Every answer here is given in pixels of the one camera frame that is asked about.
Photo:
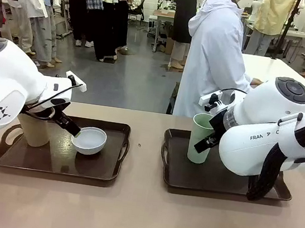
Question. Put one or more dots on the person in white hooded coat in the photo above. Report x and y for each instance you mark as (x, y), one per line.
(212, 65)

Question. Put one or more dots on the dark brown tray beige set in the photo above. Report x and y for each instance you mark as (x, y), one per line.
(51, 159)

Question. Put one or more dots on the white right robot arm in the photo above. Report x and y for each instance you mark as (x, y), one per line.
(267, 115)

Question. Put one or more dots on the tall green cup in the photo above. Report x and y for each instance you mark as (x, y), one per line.
(198, 142)

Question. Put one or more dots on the grey sweater black trousers mannequin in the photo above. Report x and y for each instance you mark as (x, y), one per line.
(75, 14)

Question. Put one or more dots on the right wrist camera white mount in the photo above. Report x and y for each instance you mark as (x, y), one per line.
(211, 97)

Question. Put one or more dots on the white side table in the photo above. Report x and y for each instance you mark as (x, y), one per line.
(287, 72)

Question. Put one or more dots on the tall beige cup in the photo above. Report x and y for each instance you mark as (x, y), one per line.
(36, 132)

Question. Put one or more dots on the dark brown tray green set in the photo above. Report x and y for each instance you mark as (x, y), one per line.
(211, 178)

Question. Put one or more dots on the dark green bag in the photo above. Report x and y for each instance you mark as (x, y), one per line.
(175, 91)

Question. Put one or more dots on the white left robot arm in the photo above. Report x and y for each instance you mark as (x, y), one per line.
(7, 86)

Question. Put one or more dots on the person's right forearm white sleeve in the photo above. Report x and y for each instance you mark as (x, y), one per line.
(247, 77)

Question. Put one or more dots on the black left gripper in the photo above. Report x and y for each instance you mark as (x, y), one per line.
(62, 112)

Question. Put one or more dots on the black office chair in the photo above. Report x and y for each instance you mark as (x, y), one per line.
(138, 6)

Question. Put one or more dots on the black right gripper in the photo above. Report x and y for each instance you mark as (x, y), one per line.
(219, 124)

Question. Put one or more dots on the background work table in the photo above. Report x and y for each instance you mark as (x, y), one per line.
(164, 15)

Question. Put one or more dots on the white bowl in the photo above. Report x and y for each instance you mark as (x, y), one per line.
(89, 145)

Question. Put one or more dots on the person's right hand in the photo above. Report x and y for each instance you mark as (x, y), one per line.
(257, 82)

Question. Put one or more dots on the dark plastic stool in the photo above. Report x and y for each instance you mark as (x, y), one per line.
(170, 108)

